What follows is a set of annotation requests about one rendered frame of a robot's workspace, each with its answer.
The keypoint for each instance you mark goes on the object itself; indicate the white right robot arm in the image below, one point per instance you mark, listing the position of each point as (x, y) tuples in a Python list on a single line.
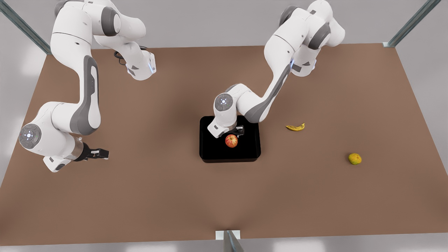
[(87, 101)]

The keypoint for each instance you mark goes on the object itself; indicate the silver frame post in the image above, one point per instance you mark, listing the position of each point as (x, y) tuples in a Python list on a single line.
[(413, 22), (231, 243), (24, 26)]

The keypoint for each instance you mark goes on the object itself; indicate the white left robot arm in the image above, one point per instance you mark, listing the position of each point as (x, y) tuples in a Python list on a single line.
[(273, 87)]

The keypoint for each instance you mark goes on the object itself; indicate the yellow green pear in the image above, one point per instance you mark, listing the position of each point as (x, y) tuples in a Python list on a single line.
[(354, 159)]

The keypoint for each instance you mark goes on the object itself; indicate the yellow banana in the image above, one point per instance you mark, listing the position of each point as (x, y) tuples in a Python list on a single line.
[(296, 127)]

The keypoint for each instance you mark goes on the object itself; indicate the red yellow apple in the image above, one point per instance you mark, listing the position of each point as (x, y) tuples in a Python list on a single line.
[(231, 141)]

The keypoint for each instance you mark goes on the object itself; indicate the black rectangular tray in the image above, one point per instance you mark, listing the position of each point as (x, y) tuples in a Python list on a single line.
[(245, 150)]

